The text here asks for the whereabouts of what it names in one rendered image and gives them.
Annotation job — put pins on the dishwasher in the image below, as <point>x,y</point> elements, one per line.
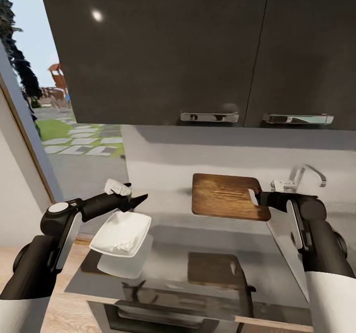
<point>113,318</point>

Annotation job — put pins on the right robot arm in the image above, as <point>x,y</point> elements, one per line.
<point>330,278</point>

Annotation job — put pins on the bowl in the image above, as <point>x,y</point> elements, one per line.
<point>120,228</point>

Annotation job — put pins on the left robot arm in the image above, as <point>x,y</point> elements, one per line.
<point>24,299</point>

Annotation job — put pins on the fixed window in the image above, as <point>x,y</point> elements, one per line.
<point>73,160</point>

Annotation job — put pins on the cutting board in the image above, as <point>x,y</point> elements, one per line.
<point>227,196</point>

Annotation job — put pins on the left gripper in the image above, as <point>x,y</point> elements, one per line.
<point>108,203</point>

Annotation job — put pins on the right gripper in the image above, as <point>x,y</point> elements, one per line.
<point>269,199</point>

